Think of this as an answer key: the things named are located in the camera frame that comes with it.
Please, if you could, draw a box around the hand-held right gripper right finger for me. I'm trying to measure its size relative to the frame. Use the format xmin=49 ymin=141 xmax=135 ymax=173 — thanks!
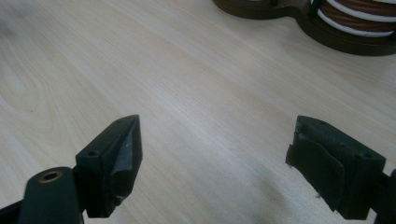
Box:
xmin=285 ymin=115 xmax=387 ymax=220

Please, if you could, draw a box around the stack of brown paper cups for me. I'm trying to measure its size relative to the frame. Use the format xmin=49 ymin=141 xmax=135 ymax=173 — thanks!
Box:
xmin=317 ymin=0 xmax=396 ymax=38

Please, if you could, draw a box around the dark brown cup holder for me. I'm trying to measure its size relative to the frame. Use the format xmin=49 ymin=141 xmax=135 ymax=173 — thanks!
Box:
xmin=213 ymin=0 xmax=396 ymax=57

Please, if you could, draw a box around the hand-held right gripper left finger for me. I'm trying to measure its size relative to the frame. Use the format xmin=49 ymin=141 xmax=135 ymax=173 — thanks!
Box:
xmin=75 ymin=114 xmax=143 ymax=218

